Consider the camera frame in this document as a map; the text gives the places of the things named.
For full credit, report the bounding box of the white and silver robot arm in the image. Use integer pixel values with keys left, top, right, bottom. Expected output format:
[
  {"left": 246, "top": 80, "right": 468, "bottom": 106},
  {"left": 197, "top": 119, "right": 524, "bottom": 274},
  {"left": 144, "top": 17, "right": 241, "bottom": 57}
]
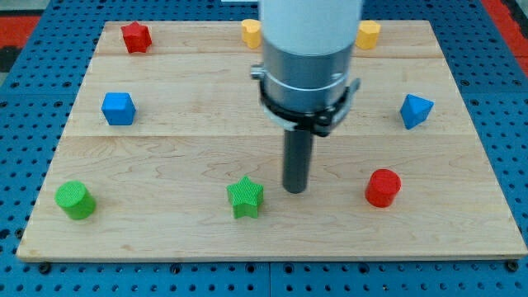
[{"left": 251, "top": 0, "right": 363, "bottom": 137}]

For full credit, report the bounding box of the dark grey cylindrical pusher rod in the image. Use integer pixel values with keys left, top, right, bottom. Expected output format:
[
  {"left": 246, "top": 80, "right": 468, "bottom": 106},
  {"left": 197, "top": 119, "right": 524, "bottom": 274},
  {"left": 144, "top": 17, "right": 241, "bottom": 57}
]
[{"left": 282, "top": 130, "right": 313, "bottom": 194}]

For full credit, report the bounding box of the green star block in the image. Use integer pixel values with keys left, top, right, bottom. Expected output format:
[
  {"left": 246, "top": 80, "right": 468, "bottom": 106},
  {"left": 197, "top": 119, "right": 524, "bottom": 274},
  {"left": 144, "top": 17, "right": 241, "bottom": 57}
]
[{"left": 226, "top": 176, "right": 264, "bottom": 219}]

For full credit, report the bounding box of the light wooden board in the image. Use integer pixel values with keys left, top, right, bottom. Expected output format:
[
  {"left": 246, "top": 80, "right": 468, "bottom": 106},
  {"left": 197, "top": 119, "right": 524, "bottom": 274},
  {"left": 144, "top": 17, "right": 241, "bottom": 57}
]
[{"left": 16, "top": 21, "right": 527, "bottom": 262}]

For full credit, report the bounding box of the yellow block left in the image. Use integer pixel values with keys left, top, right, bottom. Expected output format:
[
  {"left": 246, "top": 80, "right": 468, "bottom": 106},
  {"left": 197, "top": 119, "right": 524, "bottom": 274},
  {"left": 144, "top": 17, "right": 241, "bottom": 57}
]
[{"left": 241, "top": 19, "right": 262, "bottom": 49}]

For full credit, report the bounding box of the yellow block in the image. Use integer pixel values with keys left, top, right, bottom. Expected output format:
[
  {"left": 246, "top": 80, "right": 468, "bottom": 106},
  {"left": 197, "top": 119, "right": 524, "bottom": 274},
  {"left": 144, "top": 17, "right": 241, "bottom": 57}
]
[
  {"left": 241, "top": 19, "right": 262, "bottom": 49},
  {"left": 355, "top": 21, "right": 381, "bottom": 50}
]

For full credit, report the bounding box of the red cylinder block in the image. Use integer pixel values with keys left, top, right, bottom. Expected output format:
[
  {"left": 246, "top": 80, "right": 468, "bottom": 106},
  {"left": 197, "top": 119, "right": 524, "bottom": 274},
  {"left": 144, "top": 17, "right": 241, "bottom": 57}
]
[{"left": 365, "top": 168, "right": 402, "bottom": 208}]

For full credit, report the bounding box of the blue cube block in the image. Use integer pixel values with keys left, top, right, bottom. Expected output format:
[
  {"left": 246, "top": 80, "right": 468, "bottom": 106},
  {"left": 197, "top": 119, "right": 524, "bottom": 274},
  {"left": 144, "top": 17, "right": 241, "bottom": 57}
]
[{"left": 101, "top": 92, "right": 136, "bottom": 125}]

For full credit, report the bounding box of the blue pyramid block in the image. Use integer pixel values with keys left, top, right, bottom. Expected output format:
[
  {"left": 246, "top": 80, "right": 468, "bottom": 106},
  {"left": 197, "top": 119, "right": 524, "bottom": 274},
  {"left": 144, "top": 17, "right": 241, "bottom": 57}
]
[{"left": 400, "top": 94, "right": 434, "bottom": 130}]

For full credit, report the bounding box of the yellow block right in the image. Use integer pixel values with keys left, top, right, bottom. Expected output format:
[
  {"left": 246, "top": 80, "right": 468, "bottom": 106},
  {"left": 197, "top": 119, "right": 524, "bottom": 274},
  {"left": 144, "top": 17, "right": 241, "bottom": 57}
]
[{"left": 355, "top": 21, "right": 381, "bottom": 50}]

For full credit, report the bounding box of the red star block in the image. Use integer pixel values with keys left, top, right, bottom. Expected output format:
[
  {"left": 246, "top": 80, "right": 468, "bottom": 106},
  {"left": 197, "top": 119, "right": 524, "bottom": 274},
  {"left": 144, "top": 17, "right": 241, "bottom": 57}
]
[{"left": 121, "top": 21, "right": 152, "bottom": 54}]

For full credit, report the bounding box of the green cylinder block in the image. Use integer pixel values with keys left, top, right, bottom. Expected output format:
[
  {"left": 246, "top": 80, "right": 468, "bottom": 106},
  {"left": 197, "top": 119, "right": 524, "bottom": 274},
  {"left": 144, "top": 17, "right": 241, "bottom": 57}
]
[{"left": 54, "top": 181, "right": 97, "bottom": 220}]

